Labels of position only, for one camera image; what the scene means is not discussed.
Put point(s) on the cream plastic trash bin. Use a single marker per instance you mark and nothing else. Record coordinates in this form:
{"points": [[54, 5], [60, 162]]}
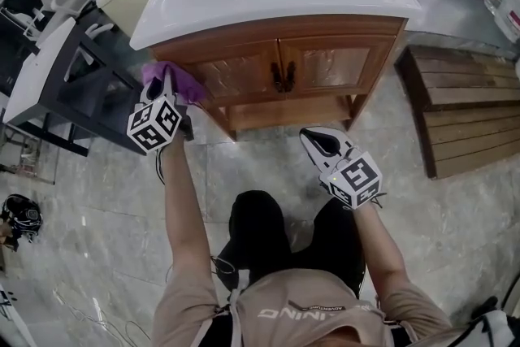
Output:
{"points": [[122, 4]]}

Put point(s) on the white rectangular basin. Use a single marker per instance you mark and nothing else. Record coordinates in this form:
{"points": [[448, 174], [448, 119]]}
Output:
{"points": [[36, 73]]}

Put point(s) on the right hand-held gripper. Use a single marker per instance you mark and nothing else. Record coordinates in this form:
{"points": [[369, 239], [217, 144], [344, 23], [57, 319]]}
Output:
{"points": [[357, 179]]}

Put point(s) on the person's left forearm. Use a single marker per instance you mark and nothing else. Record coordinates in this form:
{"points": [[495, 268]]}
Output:
{"points": [[183, 207]]}

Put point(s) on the person's black trousers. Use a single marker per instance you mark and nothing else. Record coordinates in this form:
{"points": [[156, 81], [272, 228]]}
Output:
{"points": [[256, 223]]}

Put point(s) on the wooden slatted platform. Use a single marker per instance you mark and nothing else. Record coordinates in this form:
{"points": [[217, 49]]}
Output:
{"points": [[467, 122]]}

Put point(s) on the person's beige shirt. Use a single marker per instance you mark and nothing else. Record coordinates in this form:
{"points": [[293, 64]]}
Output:
{"points": [[304, 292]]}

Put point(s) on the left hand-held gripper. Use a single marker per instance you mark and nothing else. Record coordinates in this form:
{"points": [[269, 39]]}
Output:
{"points": [[152, 124]]}

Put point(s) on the purple cloth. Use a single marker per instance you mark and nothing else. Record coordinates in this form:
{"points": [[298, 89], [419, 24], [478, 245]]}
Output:
{"points": [[185, 85]]}

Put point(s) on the person's right forearm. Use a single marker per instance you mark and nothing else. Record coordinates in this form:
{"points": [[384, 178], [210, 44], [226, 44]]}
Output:
{"points": [[378, 248]]}

